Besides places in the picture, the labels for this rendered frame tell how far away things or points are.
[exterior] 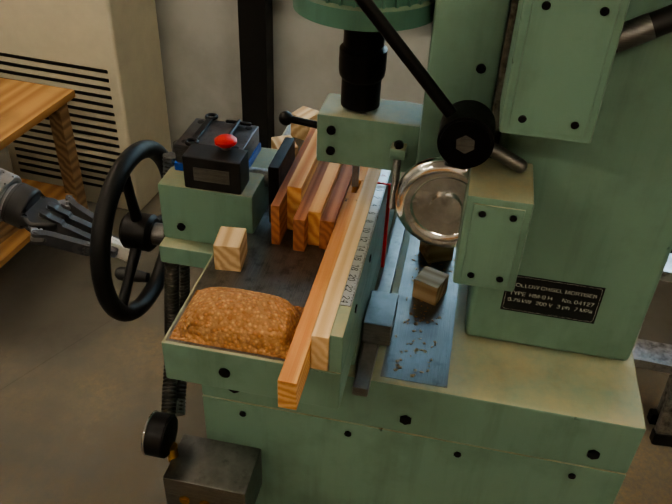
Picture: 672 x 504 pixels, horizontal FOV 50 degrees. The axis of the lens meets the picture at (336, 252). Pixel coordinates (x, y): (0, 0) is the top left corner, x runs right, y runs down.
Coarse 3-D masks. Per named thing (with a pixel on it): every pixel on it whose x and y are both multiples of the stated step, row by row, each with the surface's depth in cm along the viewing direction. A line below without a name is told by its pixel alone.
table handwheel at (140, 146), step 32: (128, 160) 104; (160, 160) 116; (128, 192) 107; (96, 224) 100; (128, 224) 112; (160, 224) 113; (96, 256) 101; (128, 256) 113; (96, 288) 103; (128, 288) 112; (160, 288) 123; (128, 320) 113
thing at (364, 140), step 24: (336, 96) 96; (336, 120) 92; (360, 120) 91; (384, 120) 91; (408, 120) 91; (336, 144) 94; (360, 144) 93; (384, 144) 93; (408, 144) 92; (384, 168) 95; (408, 168) 94
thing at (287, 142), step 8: (288, 144) 101; (280, 152) 99; (288, 152) 100; (272, 160) 97; (280, 160) 97; (288, 160) 100; (256, 168) 102; (272, 168) 96; (280, 168) 96; (288, 168) 101; (264, 176) 101; (272, 176) 96; (280, 176) 97; (264, 184) 101; (272, 184) 97; (280, 184) 98; (272, 192) 98; (272, 200) 99
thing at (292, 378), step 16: (352, 208) 98; (336, 224) 95; (336, 240) 92; (336, 256) 89; (320, 272) 87; (320, 288) 84; (320, 304) 82; (304, 320) 80; (304, 336) 78; (288, 352) 76; (304, 352) 76; (288, 368) 74; (304, 368) 76; (288, 384) 72; (304, 384) 77; (288, 400) 74
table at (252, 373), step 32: (288, 128) 125; (384, 224) 106; (160, 256) 103; (192, 256) 101; (256, 256) 95; (288, 256) 96; (320, 256) 96; (256, 288) 90; (288, 288) 90; (192, 352) 82; (224, 352) 81; (352, 352) 88; (224, 384) 84; (256, 384) 83; (320, 384) 81
